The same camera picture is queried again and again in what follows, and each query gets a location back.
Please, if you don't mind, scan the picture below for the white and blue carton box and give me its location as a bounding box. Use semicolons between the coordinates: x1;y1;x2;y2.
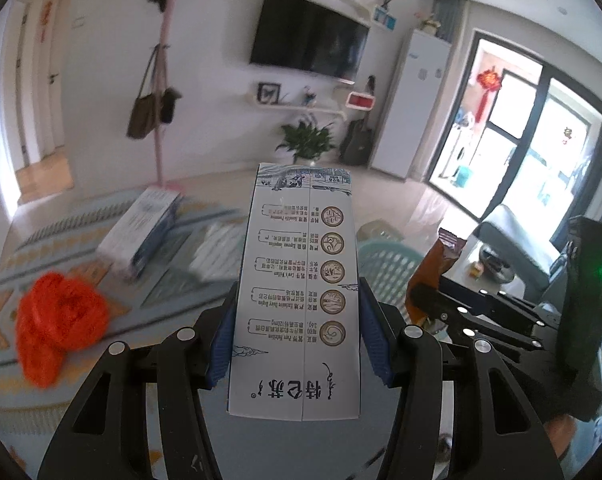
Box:
96;186;184;282

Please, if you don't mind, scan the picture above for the brown snack bag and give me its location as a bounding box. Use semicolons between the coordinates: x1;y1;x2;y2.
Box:
406;228;468;327

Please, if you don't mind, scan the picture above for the white lower wall shelf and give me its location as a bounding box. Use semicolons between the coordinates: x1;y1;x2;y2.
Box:
243;94;348;118

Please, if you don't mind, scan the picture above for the potted green plant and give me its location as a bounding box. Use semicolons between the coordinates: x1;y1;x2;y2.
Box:
275;114;335;165

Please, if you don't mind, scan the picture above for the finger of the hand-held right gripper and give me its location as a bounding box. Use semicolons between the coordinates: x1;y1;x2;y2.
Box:
412;280;562;327
430;311;560;352

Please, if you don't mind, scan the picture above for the wall television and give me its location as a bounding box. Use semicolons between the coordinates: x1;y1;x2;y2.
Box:
249;0;371;84

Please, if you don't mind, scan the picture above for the brown tote bag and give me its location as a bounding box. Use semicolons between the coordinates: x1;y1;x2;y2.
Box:
126;45;158;140

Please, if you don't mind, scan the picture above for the white milk carton box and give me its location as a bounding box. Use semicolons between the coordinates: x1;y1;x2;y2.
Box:
227;162;362;421

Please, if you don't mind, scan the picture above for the white washing machine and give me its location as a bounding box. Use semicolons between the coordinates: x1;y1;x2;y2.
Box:
450;127;474;181

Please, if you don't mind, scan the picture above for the teal plastic basket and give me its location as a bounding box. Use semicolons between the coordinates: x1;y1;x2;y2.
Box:
356;238;428;312

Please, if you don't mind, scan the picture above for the grey-blue curtain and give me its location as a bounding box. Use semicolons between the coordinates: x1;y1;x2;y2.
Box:
430;0;470;44

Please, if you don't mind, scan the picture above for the black acoustic guitar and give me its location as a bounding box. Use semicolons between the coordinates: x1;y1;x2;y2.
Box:
339;74;374;167

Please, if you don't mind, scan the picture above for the red and white shelf box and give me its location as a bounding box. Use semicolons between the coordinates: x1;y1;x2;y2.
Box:
345;90;374;111

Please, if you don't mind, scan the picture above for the small black bag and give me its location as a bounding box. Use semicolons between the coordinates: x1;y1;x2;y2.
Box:
156;88;182;125

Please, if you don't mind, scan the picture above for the white hallway door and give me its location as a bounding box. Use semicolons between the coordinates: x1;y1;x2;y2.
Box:
43;0;68;152

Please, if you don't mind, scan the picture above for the black sliding door frame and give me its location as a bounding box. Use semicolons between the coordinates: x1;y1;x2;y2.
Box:
427;29;602;262

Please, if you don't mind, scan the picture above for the metal bowl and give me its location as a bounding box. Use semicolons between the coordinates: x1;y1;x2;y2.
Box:
478;247;517;281

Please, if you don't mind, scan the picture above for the glass coffee table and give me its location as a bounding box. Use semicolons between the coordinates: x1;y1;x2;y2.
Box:
440;240;549;307

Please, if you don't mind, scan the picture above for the pink coat rack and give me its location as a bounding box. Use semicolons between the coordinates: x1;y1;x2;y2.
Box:
152;0;184;189

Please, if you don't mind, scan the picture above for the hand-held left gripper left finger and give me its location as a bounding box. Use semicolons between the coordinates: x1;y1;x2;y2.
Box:
37;282;240;480

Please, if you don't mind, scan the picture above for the red hanging knot ornament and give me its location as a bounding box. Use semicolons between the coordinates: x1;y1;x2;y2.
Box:
476;67;502;124

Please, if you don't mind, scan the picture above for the white tissue packet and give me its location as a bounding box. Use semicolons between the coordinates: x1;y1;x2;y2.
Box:
188;221;248;284

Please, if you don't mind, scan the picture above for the person's right forearm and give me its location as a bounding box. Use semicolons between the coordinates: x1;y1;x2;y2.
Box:
546;419;578;462

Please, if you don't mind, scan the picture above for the grey sofa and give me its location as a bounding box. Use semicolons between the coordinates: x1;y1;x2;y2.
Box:
473;203;568;292

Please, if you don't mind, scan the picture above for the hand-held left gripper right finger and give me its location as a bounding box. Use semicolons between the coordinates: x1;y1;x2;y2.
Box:
359;277;564;480

